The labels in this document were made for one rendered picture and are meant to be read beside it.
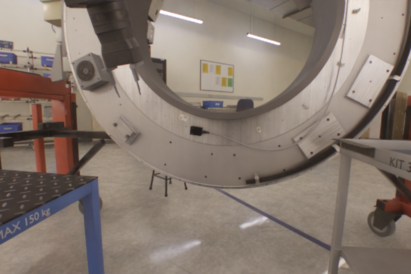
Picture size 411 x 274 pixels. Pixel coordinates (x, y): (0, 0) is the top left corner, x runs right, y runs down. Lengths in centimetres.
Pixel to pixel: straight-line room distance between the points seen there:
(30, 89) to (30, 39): 460
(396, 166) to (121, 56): 64
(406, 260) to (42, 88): 183
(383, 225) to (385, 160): 116
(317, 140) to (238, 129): 30
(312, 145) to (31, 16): 596
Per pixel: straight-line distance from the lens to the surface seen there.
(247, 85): 804
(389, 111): 131
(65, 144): 169
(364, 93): 98
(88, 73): 100
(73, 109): 172
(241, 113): 81
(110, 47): 49
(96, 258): 70
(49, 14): 135
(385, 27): 107
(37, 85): 153
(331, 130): 93
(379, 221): 179
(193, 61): 683
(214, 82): 712
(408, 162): 60
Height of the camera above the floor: 77
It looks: 7 degrees down
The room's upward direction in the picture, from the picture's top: 1 degrees clockwise
